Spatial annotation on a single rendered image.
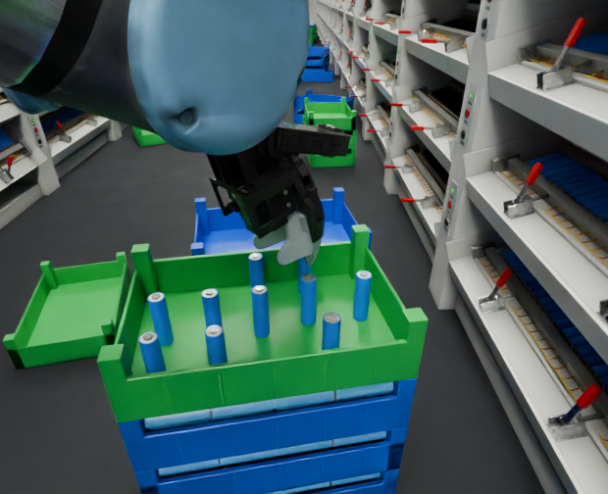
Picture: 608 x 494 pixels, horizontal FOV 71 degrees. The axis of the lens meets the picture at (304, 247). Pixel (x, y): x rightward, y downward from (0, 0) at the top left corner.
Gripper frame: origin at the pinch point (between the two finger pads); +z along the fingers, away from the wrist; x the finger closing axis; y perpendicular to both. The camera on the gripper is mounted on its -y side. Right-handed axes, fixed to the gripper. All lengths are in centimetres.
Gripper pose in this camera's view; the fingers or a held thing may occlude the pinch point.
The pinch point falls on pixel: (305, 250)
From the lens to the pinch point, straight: 54.1
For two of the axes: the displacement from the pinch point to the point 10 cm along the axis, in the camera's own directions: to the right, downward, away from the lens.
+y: -7.3, 5.4, -4.1
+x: 6.5, 3.9, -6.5
